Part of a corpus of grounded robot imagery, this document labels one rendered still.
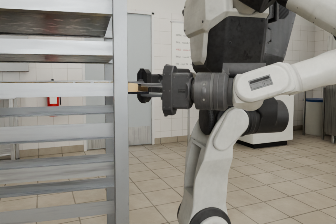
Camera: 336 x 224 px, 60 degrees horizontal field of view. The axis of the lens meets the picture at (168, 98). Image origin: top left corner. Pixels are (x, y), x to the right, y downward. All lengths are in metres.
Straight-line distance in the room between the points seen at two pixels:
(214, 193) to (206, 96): 0.41
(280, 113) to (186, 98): 0.43
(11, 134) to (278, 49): 0.75
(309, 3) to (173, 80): 0.34
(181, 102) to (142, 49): 3.95
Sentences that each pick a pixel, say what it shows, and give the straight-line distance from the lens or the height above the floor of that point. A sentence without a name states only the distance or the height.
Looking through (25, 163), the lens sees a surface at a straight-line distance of 1.14.
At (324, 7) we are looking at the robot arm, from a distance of 0.73.
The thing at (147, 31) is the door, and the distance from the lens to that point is 4.67.
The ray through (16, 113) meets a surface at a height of 0.96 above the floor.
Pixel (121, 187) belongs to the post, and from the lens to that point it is 0.68.
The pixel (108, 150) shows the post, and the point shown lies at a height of 0.81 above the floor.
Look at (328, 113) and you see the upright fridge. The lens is 5.35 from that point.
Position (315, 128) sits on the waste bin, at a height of 0.14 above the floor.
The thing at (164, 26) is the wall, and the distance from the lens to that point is 4.75.
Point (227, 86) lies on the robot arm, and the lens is 0.65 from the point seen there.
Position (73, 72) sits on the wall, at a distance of 4.34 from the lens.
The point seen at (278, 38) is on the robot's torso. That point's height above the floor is 1.19.
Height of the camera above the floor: 1.08
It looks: 4 degrees down
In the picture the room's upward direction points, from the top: straight up
